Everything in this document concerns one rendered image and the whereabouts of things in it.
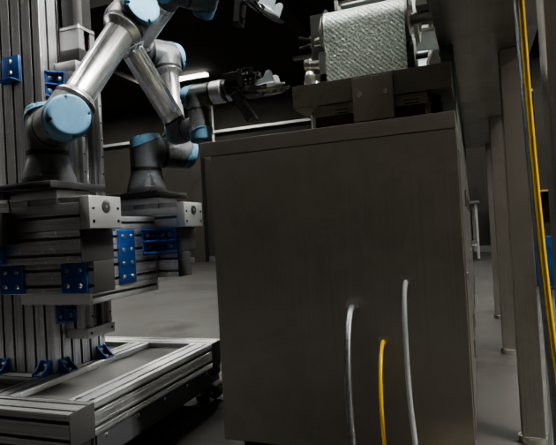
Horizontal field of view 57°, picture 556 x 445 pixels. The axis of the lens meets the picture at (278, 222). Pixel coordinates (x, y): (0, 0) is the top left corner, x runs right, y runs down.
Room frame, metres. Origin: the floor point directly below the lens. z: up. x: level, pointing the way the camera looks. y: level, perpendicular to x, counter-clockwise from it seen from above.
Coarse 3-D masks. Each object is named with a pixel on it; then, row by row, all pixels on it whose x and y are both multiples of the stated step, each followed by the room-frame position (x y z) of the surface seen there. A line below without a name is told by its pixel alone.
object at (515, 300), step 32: (544, 0) 0.62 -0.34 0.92; (544, 32) 0.63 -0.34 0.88; (512, 64) 1.45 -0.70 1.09; (544, 64) 0.64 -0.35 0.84; (512, 96) 1.45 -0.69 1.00; (544, 96) 0.66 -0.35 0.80; (512, 128) 1.45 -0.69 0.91; (512, 160) 1.45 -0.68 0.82; (512, 192) 1.46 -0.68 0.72; (512, 224) 1.46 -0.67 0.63; (512, 256) 1.46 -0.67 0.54; (512, 288) 1.51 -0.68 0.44; (512, 320) 2.42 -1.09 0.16; (512, 352) 2.42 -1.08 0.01; (544, 416) 1.44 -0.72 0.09
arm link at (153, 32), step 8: (160, 0) 1.67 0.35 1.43; (168, 0) 1.67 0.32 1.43; (176, 0) 1.68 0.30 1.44; (184, 0) 1.70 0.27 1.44; (160, 8) 1.73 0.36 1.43; (168, 8) 1.72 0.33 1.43; (176, 8) 1.73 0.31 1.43; (160, 16) 1.76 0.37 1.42; (168, 16) 1.76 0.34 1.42; (160, 24) 1.80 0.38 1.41; (152, 32) 1.84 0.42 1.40; (160, 32) 1.87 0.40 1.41; (144, 40) 1.89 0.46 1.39; (152, 40) 1.89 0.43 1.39; (144, 48) 1.94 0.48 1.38; (152, 48) 1.97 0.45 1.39; (152, 56) 2.00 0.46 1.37
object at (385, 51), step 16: (384, 32) 1.45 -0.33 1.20; (400, 32) 1.43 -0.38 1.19; (336, 48) 1.50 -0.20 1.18; (352, 48) 1.48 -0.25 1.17; (368, 48) 1.46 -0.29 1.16; (384, 48) 1.45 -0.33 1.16; (400, 48) 1.43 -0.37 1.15; (336, 64) 1.50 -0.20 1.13; (352, 64) 1.48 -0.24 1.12; (368, 64) 1.46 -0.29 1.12; (384, 64) 1.45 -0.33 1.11; (400, 64) 1.43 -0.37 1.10
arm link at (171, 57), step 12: (156, 48) 2.01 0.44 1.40; (168, 48) 2.04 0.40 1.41; (180, 48) 2.07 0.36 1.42; (156, 60) 2.02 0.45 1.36; (168, 60) 2.03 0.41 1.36; (180, 60) 2.07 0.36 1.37; (168, 72) 2.03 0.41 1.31; (180, 72) 2.08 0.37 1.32; (168, 84) 2.03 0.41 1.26; (180, 108) 2.03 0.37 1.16; (180, 144) 1.98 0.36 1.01; (192, 144) 2.01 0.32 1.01; (180, 156) 1.97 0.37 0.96; (192, 156) 2.00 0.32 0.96; (180, 168) 2.03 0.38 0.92
